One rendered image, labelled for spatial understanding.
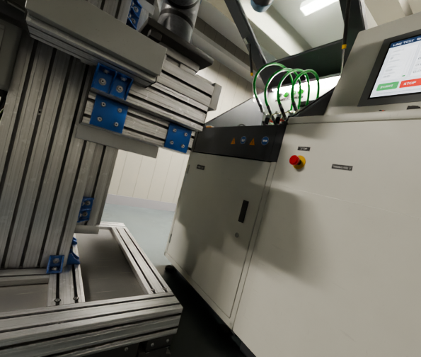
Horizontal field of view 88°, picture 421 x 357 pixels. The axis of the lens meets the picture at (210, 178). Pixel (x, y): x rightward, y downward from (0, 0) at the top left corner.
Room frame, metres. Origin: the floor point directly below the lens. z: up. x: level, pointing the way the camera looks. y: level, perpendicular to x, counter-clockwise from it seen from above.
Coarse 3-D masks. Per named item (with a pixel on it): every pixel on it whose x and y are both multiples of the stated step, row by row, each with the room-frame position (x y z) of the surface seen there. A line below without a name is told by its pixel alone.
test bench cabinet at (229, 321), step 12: (180, 192) 1.44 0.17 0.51; (264, 192) 0.91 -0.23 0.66; (264, 204) 0.90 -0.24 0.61; (168, 240) 1.44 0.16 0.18; (252, 240) 0.90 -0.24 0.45; (252, 252) 0.89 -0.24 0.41; (192, 288) 1.25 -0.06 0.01; (240, 288) 0.90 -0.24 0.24; (204, 300) 1.15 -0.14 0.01; (216, 312) 0.98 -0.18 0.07; (228, 324) 0.91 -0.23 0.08
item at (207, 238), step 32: (192, 160) 1.40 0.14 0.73; (224, 160) 1.15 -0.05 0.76; (192, 192) 1.33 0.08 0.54; (224, 192) 1.10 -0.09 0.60; (256, 192) 0.94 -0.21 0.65; (192, 224) 1.26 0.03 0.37; (224, 224) 1.05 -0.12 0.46; (192, 256) 1.20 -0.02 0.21; (224, 256) 1.01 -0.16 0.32; (224, 288) 0.97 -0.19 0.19
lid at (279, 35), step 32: (224, 0) 1.45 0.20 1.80; (288, 0) 1.23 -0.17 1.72; (320, 0) 1.14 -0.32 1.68; (352, 0) 1.05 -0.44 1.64; (256, 32) 1.50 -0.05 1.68; (288, 32) 1.36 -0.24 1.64; (320, 32) 1.25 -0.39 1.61; (352, 32) 1.14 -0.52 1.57; (256, 64) 1.68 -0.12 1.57; (288, 64) 1.51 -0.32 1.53; (320, 64) 1.37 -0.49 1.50
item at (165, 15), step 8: (168, 8) 0.68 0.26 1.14; (160, 16) 0.70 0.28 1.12; (168, 16) 0.68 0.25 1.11; (176, 16) 0.68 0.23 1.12; (184, 16) 0.69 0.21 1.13; (168, 24) 0.67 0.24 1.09; (176, 24) 0.68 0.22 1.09; (184, 24) 0.69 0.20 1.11; (192, 24) 0.73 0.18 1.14; (176, 32) 0.67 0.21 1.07; (184, 32) 0.69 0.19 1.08
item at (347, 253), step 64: (320, 128) 0.77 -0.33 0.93; (384, 128) 0.62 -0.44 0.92; (320, 192) 0.73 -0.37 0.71; (384, 192) 0.59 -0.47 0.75; (256, 256) 0.87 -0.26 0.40; (320, 256) 0.68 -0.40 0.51; (384, 256) 0.56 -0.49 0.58; (256, 320) 0.81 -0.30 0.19; (320, 320) 0.65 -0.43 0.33; (384, 320) 0.54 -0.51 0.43
